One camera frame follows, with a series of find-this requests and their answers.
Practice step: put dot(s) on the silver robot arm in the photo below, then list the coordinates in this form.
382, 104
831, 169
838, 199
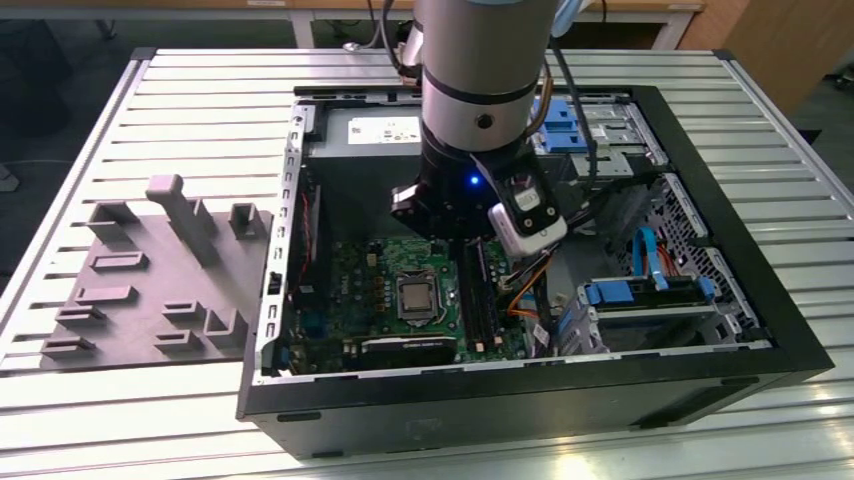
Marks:
480, 60

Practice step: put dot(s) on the grey power supply unit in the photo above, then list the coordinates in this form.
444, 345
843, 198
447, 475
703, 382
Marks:
360, 190

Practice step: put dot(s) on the green motherboard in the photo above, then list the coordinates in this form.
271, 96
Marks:
354, 265

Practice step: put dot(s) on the silver CPU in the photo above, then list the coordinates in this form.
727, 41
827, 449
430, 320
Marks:
416, 296

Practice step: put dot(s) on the blue plastic drive latch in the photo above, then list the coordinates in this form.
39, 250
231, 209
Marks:
563, 132

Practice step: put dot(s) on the metal drive cage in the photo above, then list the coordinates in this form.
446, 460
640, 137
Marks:
614, 165

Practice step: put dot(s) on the blue disk carrier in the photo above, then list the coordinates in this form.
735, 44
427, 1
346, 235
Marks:
614, 292

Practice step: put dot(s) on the black graphics card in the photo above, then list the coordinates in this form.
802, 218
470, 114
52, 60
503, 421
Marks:
400, 350

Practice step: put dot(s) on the black open PC case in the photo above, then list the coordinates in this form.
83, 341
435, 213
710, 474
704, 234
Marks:
534, 415

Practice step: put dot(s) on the grey parts rack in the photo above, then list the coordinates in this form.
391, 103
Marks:
167, 300

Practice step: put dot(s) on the wooden cabinet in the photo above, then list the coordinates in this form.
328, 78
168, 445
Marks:
767, 45

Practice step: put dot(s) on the black wrist camera block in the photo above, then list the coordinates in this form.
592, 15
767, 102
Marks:
408, 207

